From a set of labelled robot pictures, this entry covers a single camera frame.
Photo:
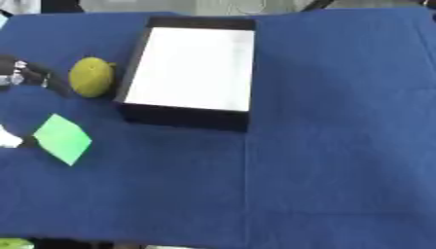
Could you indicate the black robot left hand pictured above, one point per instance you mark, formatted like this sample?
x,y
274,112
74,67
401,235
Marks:
x,y
34,73

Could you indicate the black box with white inside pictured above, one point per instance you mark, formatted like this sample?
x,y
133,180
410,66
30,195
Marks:
x,y
193,68

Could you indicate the yellow-green round toy fruit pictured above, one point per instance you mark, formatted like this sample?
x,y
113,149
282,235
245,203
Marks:
x,y
91,77

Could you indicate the green flat square block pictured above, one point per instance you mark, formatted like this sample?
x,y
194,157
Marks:
x,y
62,139

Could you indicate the green object at table edge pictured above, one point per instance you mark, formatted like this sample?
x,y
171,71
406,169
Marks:
x,y
13,243

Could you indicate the dark slanted tripod leg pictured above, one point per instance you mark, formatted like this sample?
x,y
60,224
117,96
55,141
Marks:
x,y
317,4

